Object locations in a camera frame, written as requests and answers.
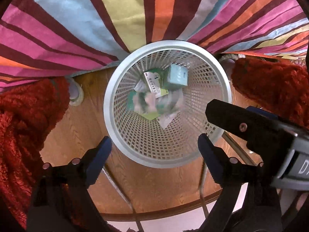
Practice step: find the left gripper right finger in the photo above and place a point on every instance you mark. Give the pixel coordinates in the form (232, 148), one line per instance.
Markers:
(246, 202)

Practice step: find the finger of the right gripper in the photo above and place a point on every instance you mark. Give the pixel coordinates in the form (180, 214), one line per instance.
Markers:
(266, 134)
(266, 122)

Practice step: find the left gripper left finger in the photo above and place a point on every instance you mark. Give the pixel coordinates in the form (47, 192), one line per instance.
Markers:
(61, 201)

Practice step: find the teal small box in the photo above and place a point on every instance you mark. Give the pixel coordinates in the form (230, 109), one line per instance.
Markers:
(176, 77)

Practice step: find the green white box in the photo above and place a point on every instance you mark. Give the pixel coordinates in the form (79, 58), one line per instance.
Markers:
(153, 79)

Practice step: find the white small paper box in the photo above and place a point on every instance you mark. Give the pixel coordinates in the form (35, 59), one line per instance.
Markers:
(145, 102)

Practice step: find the white paper bag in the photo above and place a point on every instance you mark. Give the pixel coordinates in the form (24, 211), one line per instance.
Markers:
(165, 119)

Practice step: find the lime green DHC box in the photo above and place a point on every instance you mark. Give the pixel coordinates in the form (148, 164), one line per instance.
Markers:
(150, 116)

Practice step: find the white mesh trash basket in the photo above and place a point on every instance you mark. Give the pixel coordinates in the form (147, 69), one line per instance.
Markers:
(162, 132)

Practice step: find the red shaggy rug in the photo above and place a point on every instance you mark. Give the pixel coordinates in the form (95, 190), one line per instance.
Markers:
(29, 112)

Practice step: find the clear tape roll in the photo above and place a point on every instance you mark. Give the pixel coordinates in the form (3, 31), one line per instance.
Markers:
(76, 92)

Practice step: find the striped colourful bed sheet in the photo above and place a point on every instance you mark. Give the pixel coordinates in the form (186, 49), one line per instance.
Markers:
(54, 38)

